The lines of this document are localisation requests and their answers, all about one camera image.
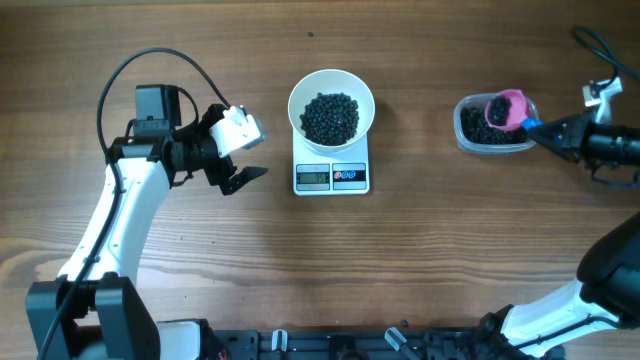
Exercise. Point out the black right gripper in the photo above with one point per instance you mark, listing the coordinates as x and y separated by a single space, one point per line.
574 144

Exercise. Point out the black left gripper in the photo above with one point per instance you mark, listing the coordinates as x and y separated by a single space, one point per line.
224 167

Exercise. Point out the pink scoop with blue handle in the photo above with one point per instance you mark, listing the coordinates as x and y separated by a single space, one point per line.
508 110

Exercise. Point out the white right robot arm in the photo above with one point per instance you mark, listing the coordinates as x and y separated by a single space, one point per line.
604 295

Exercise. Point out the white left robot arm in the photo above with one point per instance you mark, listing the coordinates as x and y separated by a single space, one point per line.
92 309

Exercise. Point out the white digital kitchen scale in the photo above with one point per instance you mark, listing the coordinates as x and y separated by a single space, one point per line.
346 172

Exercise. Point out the black beans in bowl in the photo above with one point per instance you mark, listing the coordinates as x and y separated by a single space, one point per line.
330 119

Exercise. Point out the cream white bowl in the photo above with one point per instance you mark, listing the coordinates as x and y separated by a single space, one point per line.
330 81

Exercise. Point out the black beans in container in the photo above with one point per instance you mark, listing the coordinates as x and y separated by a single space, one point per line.
476 130

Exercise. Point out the clear plastic food container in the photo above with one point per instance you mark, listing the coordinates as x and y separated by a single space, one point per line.
480 101

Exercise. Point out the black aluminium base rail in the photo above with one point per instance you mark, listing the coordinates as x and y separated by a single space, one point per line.
399 344

